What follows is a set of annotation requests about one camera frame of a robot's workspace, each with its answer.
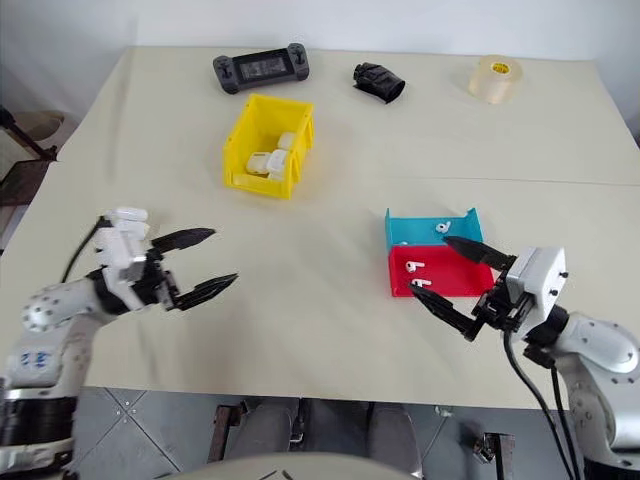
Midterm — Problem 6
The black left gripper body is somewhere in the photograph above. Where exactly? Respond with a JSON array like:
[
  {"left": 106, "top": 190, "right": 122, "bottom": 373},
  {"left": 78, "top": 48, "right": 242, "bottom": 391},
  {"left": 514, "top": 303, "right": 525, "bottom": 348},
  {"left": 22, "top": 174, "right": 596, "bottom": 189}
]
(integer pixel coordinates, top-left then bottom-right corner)
[{"left": 133, "top": 248, "right": 182, "bottom": 313}]

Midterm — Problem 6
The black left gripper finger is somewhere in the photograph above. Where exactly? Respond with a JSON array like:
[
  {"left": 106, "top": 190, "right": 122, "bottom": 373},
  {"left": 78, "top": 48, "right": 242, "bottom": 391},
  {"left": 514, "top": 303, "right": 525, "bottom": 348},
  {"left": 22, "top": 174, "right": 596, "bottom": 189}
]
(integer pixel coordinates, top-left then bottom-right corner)
[
  {"left": 173, "top": 272, "right": 240, "bottom": 312},
  {"left": 151, "top": 227, "right": 217, "bottom": 254}
]

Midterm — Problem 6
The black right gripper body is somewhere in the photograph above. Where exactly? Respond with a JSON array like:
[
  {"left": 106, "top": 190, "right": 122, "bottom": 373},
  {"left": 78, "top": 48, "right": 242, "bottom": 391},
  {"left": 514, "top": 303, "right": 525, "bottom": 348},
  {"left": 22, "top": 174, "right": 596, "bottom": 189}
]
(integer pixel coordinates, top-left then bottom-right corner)
[{"left": 472, "top": 267, "right": 534, "bottom": 335}]

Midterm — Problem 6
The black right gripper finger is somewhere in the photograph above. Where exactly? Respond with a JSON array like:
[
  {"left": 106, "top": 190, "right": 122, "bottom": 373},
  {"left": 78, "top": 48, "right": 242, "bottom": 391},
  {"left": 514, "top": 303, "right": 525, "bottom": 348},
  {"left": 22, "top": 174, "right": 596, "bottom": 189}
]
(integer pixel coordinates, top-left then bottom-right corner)
[
  {"left": 410, "top": 285, "right": 489, "bottom": 343},
  {"left": 443, "top": 236, "right": 518, "bottom": 272}
]

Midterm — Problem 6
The yellow plastic bin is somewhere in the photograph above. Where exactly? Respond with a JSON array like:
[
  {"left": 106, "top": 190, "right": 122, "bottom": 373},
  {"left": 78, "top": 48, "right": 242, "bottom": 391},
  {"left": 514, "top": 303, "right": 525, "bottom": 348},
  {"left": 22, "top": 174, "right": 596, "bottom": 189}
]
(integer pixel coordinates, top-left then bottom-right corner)
[{"left": 221, "top": 93, "right": 316, "bottom": 201}]

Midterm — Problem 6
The red plastic tray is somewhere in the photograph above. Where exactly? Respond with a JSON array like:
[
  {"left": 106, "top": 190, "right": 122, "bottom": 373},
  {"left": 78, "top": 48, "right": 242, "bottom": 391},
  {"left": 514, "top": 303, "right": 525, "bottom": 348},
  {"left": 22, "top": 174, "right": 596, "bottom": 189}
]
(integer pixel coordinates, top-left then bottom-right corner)
[{"left": 388, "top": 243, "right": 497, "bottom": 299}]

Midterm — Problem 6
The teal plastic tray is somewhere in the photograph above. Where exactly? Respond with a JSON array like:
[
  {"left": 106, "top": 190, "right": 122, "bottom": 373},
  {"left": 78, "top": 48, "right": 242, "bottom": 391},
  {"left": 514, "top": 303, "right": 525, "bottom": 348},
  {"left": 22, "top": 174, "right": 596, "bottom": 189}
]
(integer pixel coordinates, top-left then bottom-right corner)
[{"left": 384, "top": 205, "right": 487, "bottom": 249}]

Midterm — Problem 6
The grey rounded shape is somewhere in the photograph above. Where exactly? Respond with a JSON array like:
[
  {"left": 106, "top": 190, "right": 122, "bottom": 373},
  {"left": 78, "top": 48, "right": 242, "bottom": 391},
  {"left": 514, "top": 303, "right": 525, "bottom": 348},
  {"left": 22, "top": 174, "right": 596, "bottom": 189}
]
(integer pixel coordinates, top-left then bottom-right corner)
[
  {"left": 362, "top": 402, "right": 424, "bottom": 476},
  {"left": 227, "top": 399, "right": 301, "bottom": 459}
]

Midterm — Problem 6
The rusty metal table leg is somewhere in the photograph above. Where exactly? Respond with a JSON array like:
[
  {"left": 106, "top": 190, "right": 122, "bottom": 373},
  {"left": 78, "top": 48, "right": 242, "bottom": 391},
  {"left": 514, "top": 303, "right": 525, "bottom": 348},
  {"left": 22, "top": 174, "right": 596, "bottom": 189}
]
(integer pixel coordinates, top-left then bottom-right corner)
[
  {"left": 207, "top": 402, "right": 249, "bottom": 465},
  {"left": 472, "top": 432, "right": 516, "bottom": 480}
]

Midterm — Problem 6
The clear tape roll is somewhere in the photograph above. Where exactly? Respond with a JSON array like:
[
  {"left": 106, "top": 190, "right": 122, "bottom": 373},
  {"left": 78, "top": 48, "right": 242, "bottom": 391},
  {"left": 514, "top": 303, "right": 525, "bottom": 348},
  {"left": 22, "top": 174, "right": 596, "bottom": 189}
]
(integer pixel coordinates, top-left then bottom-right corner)
[{"left": 467, "top": 54, "right": 527, "bottom": 105}]

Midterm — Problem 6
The beige round bucket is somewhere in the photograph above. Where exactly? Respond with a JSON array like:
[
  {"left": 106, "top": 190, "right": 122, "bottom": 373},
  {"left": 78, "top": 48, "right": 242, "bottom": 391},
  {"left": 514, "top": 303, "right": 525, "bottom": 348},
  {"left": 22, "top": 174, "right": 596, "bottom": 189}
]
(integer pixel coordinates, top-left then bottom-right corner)
[{"left": 13, "top": 110, "right": 67, "bottom": 151}]

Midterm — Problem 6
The dark metal stand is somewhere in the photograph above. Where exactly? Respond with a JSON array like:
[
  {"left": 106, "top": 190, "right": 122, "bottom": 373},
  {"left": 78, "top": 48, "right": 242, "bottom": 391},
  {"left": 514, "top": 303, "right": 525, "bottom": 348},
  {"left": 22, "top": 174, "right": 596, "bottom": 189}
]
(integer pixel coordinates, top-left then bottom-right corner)
[{"left": 0, "top": 106, "right": 59, "bottom": 162}]

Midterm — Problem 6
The dark grey handheld game controller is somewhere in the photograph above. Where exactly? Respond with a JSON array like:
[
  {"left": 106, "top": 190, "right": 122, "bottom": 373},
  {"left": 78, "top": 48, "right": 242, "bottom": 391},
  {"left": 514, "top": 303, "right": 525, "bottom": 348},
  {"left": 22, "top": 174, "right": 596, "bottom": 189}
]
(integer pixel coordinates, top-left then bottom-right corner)
[{"left": 212, "top": 42, "right": 311, "bottom": 95}]

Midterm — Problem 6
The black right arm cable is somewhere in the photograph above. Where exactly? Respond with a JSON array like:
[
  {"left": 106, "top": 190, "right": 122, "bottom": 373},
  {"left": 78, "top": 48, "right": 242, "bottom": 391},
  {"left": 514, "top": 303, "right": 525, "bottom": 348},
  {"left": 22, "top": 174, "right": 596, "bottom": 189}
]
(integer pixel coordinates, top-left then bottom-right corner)
[
  {"left": 548, "top": 364, "right": 577, "bottom": 480},
  {"left": 502, "top": 327, "right": 582, "bottom": 480}
]

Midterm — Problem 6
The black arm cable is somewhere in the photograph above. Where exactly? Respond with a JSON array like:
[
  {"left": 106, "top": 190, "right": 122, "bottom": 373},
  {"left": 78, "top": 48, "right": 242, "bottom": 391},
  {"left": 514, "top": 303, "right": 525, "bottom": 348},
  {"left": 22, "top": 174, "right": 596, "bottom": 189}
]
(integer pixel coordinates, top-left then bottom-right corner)
[
  {"left": 502, "top": 327, "right": 582, "bottom": 480},
  {"left": 60, "top": 215, "right": 109, "bottom": 285},
  {"left": 548, "top": 364, "right": 577, "bottom": 480}
]

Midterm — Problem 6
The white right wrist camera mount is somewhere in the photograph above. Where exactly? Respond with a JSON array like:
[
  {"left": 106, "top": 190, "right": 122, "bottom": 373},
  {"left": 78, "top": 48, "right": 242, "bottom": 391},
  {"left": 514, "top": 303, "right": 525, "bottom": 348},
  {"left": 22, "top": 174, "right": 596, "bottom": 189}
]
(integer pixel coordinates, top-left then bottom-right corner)
[{"left": 504, "top": 246, "right": 567, "bottom": 341}]

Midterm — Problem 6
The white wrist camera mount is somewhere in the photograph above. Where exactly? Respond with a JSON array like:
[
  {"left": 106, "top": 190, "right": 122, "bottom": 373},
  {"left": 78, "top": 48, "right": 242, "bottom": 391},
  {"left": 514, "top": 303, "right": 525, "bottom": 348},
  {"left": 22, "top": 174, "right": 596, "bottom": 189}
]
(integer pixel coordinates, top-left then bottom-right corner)
[
  {"left": 504, "top": 246, "right": 567, "bottom": 341},
  {"left": 94, "top": 207, "right": 151, "bottom": 311}
]

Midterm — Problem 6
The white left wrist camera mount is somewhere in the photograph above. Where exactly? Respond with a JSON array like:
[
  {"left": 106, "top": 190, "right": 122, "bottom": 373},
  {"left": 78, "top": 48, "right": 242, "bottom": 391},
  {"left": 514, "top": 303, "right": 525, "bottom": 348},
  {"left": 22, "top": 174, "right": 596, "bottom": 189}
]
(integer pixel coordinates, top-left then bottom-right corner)
[{"left": 94, "top": 207, "right": 151, "bottom": 311}]

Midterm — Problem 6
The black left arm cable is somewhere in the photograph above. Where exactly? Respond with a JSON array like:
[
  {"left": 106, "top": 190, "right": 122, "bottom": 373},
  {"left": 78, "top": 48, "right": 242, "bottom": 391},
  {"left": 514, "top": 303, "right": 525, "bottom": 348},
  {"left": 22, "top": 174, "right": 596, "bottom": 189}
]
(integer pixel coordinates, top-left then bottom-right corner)
[{"left": 60, "top": 215, "right": 109, "bottom": 285}]

